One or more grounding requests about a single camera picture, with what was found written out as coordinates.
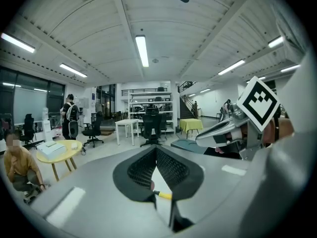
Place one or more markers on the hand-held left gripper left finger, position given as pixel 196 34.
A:
pixel 99 195

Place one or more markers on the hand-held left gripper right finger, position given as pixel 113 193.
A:
pixel 218 187

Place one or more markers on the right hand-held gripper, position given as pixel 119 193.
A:
pixel 258 103

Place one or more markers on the person's right forearm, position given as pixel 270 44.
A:
pixel 287 129

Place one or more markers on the white flat box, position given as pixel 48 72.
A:
pixel 50 150

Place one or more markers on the person's right hand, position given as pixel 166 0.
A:
pixel 269 133

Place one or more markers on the yellow-green clothed table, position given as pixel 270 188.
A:
pixel 190 124

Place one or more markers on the dark staircase with railing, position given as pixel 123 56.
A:
pixel 184 109

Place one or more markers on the ceiling tube light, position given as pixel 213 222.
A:
pixel 275 41
pixel 262 78
pixel 73 70
pixel 205 90
pixel 290 68
pixel 17 42
pixel 142 51
pixel 231 67

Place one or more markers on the round yellow wooden table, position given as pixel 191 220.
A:
pixel 71 155

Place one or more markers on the small white item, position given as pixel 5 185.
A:
pixel 73 146

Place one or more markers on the person's grey shirt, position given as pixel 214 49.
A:
pixel 284 182

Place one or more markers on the grey backpack device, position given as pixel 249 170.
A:
pixel 73 129

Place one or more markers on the white metal shelf rack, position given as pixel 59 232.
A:
pixel 148 112

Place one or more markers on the shrink-wrapped bottle pack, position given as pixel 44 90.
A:
pixel 57 131

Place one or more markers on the white rectangular table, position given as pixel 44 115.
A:
pixel 126 121

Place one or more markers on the white water dispenser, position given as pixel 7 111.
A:
pixel 46 130

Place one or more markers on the round ceiling sensor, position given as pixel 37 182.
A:
pixel 155 61

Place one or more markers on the large dark framed window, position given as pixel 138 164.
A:
pixel 29 103

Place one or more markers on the blue wall poster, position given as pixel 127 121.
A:
pixel 93 97

